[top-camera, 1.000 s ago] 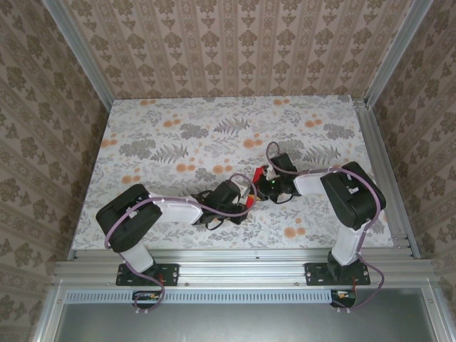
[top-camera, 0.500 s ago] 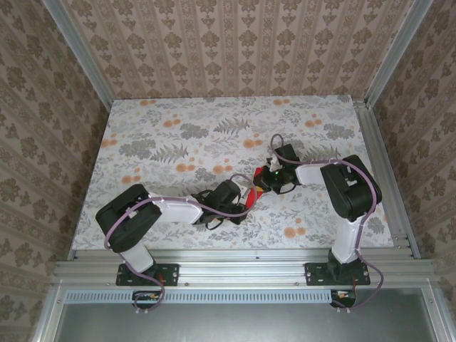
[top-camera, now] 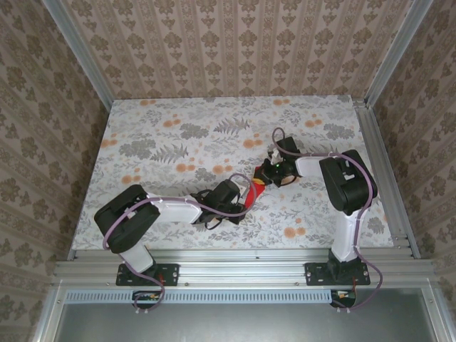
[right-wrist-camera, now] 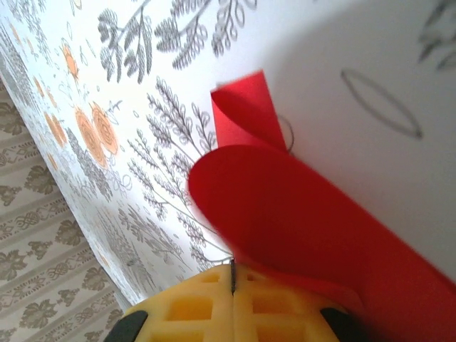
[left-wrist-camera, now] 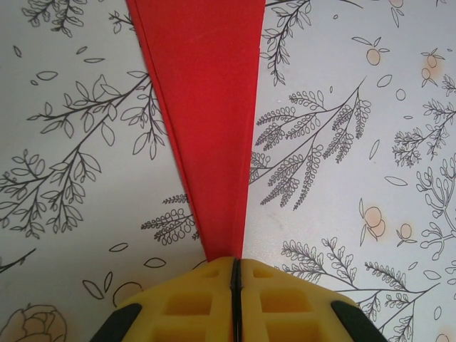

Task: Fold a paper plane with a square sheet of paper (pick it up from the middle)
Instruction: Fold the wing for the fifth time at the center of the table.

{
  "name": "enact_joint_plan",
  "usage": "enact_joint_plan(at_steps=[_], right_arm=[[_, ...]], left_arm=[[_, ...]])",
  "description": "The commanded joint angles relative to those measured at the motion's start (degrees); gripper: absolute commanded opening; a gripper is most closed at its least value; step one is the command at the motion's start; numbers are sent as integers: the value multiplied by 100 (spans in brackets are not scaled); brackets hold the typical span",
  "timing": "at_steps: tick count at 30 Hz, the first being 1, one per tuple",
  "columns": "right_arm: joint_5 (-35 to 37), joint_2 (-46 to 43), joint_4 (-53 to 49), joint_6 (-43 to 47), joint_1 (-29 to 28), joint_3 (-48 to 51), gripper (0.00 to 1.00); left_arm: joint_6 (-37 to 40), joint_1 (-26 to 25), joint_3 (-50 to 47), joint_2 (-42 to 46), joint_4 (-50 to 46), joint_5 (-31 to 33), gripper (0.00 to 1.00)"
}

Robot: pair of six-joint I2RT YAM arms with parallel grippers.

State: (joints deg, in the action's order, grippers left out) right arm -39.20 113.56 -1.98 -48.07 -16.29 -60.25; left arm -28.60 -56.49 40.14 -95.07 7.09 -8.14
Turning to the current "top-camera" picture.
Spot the grey slotted cable duct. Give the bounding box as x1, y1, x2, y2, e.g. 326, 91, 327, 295
66, 289, 334, 304

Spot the aluminium frame bar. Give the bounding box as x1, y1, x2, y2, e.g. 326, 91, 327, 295
422, 284, 456, 342
31, 281, 67, 342

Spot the aluminium side rail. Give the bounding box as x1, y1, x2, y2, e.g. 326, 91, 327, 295
352, 99, 421, 259

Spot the grey metal sheet panel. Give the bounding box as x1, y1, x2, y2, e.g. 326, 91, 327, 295
53, 288, 439, 342

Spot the floral patterned table cover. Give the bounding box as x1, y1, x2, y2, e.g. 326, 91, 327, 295
71, 95, 395, 250

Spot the aluminium corner post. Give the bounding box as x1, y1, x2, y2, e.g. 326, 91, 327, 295
365, 0, 434, 108
41, 0, 113, 111

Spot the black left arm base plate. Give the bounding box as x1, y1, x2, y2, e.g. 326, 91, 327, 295
115, 263, 180, 286

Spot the red cloth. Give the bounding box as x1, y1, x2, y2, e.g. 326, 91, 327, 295
243, 176, 267, 212

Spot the aluminium mounting rail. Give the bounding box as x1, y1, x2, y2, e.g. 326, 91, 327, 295
51, 249, 441, 286

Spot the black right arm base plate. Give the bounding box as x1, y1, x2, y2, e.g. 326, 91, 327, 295
305, 262, 371, 286

